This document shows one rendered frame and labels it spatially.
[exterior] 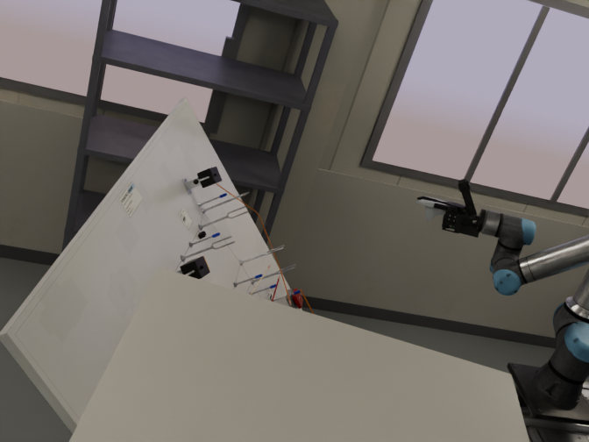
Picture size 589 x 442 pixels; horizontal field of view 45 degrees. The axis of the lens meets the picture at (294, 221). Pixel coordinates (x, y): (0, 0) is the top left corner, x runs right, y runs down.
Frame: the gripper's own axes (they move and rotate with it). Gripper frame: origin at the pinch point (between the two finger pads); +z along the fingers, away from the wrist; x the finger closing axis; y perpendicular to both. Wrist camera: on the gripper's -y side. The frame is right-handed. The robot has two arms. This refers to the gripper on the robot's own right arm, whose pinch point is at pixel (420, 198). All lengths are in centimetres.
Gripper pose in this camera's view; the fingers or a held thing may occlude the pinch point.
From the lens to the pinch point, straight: 223.4
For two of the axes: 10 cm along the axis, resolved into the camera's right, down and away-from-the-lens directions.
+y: -2.1, 9.5, 2.1
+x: 2.2, -1.6, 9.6
